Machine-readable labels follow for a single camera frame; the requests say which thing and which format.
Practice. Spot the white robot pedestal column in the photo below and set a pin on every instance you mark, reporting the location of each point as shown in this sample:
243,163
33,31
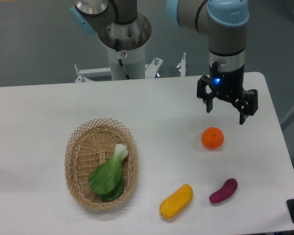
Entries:
126,44

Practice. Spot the woven wicker basket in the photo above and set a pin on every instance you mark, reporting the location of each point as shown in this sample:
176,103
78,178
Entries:
89,146

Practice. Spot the purple sweet potato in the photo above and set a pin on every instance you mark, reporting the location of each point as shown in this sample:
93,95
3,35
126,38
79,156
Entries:
225,192

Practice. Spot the orange mandarin fruit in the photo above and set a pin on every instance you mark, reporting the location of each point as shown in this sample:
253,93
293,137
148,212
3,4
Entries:
212,138

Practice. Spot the green bok choy vegetable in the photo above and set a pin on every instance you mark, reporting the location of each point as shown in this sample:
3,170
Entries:
107,179

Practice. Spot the yellow mango fruit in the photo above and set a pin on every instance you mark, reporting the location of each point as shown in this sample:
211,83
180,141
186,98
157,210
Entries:
177,202

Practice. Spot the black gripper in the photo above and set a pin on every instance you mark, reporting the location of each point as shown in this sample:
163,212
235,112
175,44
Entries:
227,86

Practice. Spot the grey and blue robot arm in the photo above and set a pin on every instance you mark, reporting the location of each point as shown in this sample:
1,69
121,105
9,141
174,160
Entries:
224,22

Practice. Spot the white metal mounting frame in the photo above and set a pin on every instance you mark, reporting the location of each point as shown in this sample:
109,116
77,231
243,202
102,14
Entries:
147,69

